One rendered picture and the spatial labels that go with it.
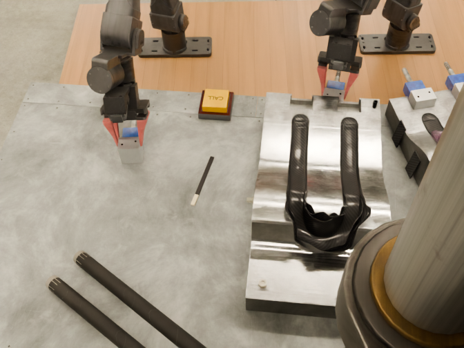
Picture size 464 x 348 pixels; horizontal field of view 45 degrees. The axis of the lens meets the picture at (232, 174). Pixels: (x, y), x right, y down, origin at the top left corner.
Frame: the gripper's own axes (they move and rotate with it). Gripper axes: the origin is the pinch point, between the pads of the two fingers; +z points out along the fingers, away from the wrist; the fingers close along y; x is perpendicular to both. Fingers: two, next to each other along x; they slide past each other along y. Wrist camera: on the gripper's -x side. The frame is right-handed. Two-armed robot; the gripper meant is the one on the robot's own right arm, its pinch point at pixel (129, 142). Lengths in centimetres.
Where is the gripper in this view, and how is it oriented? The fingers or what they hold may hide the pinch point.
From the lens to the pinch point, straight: 131.9
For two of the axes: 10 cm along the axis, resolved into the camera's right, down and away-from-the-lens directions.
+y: 10.0, -0.3, -0.1
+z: 0.3, 9.0, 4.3
